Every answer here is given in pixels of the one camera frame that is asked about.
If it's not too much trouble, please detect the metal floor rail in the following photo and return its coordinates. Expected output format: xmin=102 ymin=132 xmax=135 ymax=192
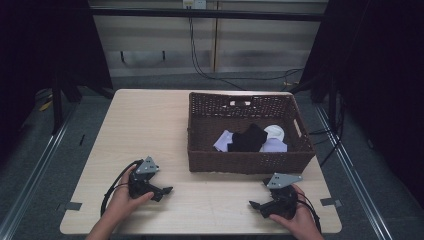
xmin=314 ymin=105 xmax=396 ymax=240
xmin=0 ymin=108 xmax=82 ymax=240

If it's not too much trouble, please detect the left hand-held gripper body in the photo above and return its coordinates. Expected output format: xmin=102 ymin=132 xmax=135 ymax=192
xmin=127 ymin=155 xmax=161 ymax=201

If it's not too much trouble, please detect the white round cloth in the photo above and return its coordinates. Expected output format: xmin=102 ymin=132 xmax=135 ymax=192
xmin=262 ymin=124 xmax=286 ymax=141

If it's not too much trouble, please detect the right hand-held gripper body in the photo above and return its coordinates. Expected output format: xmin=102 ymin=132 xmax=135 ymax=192
xmin=261 ymin=172 xmax=304 ymax=221

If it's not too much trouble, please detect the pale lavender cloth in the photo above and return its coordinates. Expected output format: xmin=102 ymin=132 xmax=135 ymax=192
xmin=259 ymin=137 xmax=289 ymax=154

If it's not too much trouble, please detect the black cloth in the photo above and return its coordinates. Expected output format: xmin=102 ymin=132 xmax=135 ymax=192
xmin=227 ymin=123 xmax=269 ymax=153

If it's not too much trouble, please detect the black floor cable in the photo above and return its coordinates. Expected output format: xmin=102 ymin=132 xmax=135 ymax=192
xmin=308 ymin=93 xmax=346 ymax=168

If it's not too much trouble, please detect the grey tape piece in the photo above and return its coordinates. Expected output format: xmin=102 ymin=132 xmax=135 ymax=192
xmin=64 ymin=201 xmax=83 ymax=212
xmin=320 ymin=197 xmax=343 ymax=208

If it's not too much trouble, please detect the person's right hand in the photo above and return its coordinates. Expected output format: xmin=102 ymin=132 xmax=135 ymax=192
xmin=268 ymin=184 xmax=324 ymax=236

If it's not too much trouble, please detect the black wall cable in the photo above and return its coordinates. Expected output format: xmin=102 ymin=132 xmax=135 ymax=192
xmin=187 ymin=8 xmax=305 ymax=92

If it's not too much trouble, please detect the yellow object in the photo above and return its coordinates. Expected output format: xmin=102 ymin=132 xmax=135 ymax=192
xmin=38 ymin=99 xmax=54 ymax=113

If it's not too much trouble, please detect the white wall socket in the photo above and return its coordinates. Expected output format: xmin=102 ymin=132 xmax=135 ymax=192
xmin=182 ymin=0 xmax=208 ymax=10

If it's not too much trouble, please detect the brown wicker basket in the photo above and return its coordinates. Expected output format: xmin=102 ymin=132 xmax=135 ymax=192
xmin=186 ymin=91 xmax=317 ymax=175

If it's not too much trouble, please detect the black curtain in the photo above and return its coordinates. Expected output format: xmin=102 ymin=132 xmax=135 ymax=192
xmin=0 ymin=0 xmax=114 ymax=164
xmin=293 ymin=0 xmax=424 ymax=209

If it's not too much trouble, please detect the hand-held gripper black cable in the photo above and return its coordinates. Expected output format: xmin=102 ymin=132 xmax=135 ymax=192
xmin=295 ymin=191 xmax=323 ymax=234
xmin=100 ymin=159 xmax=145 ymax=218

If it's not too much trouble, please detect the person's left hand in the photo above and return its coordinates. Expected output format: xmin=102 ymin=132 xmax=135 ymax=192
xmin=105 ymin=165 xmax=155 ymax=223

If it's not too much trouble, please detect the left hand-held gripper black cable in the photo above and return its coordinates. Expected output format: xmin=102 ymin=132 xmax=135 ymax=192
xmin=100 ymin=159 xmax=145 ymax=218

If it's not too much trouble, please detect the black horizontal bar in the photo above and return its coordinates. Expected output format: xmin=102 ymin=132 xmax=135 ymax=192
xmin=89 ymin=7 xmax=329 ymax=23

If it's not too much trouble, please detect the right hand-held gripper black cable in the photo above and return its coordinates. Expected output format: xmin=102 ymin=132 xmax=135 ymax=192
xmin=295 ymin=191 xmax=323 ymax=234

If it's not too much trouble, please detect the black metal stand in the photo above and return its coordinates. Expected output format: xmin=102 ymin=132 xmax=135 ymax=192
xmin=50 ymin=71 xmax=84 ymax=136

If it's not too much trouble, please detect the white folded cloth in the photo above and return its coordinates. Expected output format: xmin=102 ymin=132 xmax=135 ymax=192
xmin=212 ymin=129 xmax=235 ymax=153

